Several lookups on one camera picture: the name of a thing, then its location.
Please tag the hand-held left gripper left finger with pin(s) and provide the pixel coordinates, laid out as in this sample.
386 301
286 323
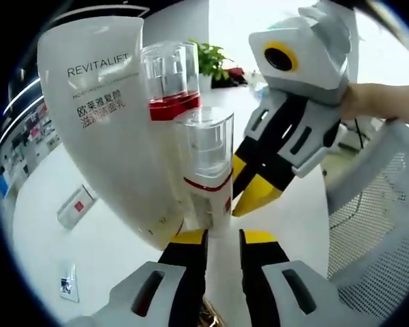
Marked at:
184 279

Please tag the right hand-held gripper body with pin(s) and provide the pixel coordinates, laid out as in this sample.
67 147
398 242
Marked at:
300 78

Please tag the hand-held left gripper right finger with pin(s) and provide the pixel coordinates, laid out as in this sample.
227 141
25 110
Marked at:
262 282

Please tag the white clear-cap skincare bottle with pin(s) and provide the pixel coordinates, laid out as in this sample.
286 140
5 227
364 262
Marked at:
208 204

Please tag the red collar skincare bottle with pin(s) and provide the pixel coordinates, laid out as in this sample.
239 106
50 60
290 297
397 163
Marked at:
170 105

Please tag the small clear skincare sachet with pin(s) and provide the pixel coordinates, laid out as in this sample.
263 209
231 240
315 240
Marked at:
68 284

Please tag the small red label skincare bottle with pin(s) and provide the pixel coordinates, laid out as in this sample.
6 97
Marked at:
76 207

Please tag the tall white skincare tube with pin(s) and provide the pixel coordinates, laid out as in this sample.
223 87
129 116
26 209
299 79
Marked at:
99 136

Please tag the person's right hand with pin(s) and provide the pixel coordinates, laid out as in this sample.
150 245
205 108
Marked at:
334 27

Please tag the green potted plant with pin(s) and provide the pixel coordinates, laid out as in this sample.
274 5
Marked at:
211 58

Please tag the large window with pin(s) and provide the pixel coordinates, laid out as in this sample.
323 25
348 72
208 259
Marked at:
235 24

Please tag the shelves with goods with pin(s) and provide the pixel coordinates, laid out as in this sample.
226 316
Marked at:
30 136

